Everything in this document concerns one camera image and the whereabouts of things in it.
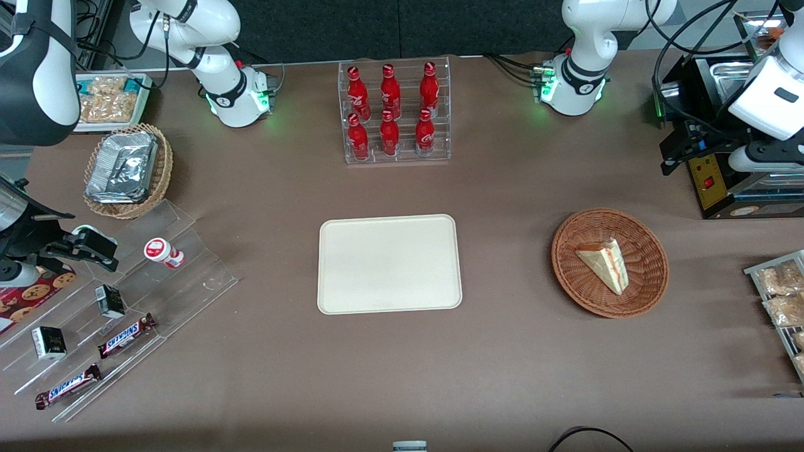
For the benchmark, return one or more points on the small blue object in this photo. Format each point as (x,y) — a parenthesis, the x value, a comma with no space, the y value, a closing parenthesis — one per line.
(788,395)

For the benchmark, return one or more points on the small black carton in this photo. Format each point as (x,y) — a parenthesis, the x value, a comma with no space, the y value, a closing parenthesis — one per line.
(49,343)
(110,302)

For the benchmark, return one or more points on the green white yogurt cup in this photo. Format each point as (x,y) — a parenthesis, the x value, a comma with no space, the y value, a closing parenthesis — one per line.
(85,229)

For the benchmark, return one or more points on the red cola bottle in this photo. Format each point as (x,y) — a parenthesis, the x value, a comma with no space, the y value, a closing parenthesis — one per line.
(425,137)
(389,138)
(358,94)
(358,141)
(391,93)
(429,91)

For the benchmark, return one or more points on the small grey device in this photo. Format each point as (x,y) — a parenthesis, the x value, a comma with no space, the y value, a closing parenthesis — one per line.
(409,447)

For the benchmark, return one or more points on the cream plastic tray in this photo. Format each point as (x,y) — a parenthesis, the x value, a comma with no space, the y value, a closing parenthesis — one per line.
(389,263)

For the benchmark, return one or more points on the Snickers chocolate bar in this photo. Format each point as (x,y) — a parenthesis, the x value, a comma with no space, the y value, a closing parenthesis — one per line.
(125,336)
(68,387)

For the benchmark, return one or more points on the tray of packaged snacks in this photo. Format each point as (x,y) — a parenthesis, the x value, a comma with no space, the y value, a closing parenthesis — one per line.
(750,271)

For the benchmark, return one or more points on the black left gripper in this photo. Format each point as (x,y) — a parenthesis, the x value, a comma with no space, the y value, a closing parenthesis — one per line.
(705,139)

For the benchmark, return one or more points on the white snack tray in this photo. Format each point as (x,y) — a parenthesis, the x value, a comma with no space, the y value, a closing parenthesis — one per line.
(146,85)

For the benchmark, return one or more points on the clear bag of pastries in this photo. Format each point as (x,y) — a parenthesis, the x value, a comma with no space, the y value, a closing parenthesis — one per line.
(785,311)
(779,279)
(800,363)
(799,340)

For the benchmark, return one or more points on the clear acrylic stepped stand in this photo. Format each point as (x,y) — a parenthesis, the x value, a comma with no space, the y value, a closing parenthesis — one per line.
(188,282)

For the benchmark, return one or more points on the triangular sandwich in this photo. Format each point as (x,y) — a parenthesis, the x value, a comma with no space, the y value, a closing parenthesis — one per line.
(600,267)

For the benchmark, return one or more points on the clear acrylic bottle rack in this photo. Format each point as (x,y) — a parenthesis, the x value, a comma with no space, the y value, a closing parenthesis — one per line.
(375,161)

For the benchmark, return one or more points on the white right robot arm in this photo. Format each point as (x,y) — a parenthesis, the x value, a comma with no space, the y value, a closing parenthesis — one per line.
(38,75)

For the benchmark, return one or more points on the black food warmer appliance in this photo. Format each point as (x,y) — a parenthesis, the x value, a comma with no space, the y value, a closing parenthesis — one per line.
(710,188)

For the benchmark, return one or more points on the clear bag of snacks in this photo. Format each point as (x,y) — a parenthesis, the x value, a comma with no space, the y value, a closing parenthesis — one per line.
(110,110)
(107,86)

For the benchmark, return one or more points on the silver foil container stack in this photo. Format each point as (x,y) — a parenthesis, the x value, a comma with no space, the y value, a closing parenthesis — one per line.
(119,166)

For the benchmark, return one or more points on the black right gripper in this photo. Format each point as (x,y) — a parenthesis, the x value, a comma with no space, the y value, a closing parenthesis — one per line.
(32,236)

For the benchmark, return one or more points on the brown round wicker basket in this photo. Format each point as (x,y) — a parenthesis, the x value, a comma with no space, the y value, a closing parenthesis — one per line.
(578,282)

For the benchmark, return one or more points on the red white yogurt cup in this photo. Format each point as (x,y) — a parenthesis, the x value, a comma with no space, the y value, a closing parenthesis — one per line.
(157,250)

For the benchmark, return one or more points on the red cookie box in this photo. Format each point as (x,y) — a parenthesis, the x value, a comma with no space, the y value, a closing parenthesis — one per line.
(38,294)

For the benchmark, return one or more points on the light tan wicker basket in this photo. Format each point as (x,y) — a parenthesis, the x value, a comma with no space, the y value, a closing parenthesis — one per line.
(162,176)

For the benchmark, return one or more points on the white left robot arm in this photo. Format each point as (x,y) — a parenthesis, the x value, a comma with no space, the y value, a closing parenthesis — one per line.
(581,37)

